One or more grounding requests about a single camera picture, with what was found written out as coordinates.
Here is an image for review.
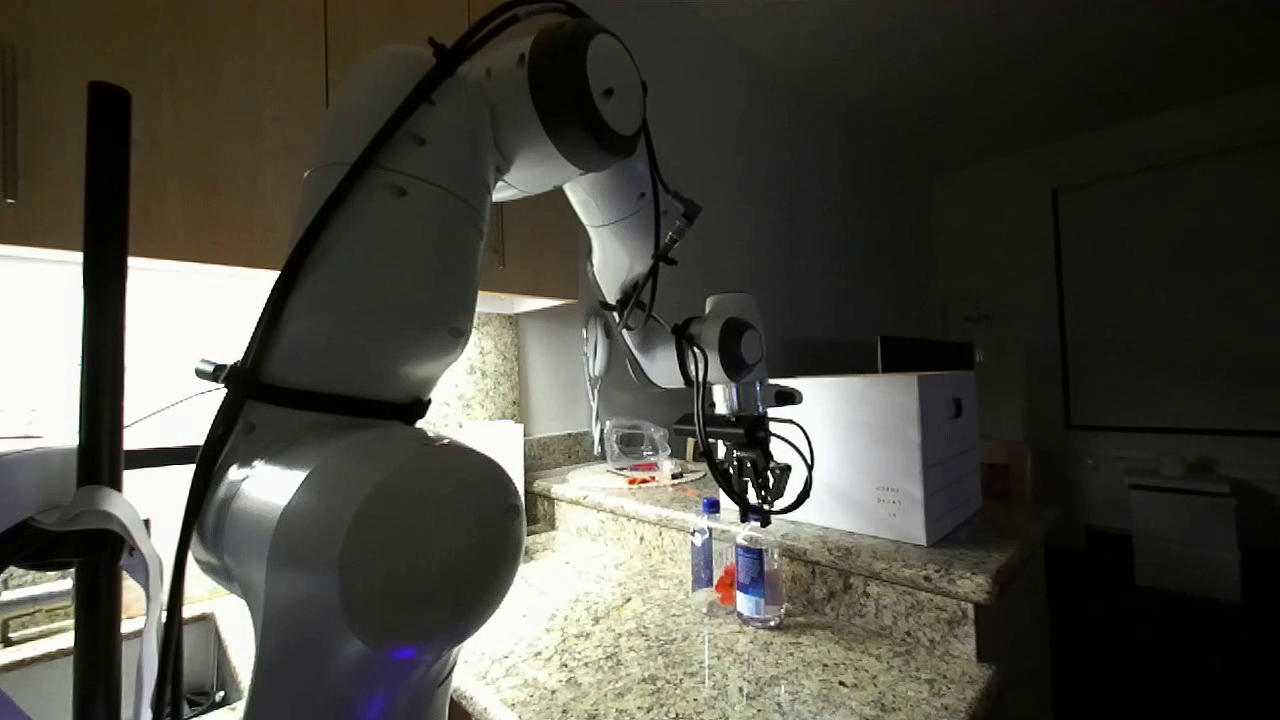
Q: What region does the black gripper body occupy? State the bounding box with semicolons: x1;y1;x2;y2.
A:
691;397;820;517

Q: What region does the blue cap water bottle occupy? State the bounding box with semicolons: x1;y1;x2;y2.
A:
733;517;791;630
683;490;724;605

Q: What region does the white storage box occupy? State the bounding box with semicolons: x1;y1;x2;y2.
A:
768;366;987;551

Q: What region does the clear plastic container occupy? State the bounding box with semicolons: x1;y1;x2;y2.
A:
599;416;681;482

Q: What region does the white hanging utensil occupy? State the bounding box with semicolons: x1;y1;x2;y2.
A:
578;311;612;403

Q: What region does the dark flat appliance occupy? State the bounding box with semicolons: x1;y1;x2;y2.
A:
772;333;978;382

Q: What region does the white pole clamp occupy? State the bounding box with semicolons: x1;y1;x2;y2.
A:
0;478;167;630

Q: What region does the black vertical pole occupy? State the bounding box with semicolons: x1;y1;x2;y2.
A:
70;75;139;720

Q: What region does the white wall bin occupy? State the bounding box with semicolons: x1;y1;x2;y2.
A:
1123;473;1248;606

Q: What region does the black arm strap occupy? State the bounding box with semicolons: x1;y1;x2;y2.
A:
195;356;434;433

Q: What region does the wall whiteboard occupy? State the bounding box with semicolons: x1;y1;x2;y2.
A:
1050;134;1280;441

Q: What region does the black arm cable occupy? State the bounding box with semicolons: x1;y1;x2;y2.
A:
150;0;575;720

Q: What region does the wooden wall cabinet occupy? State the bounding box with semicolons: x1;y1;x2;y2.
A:
0;0;591;303

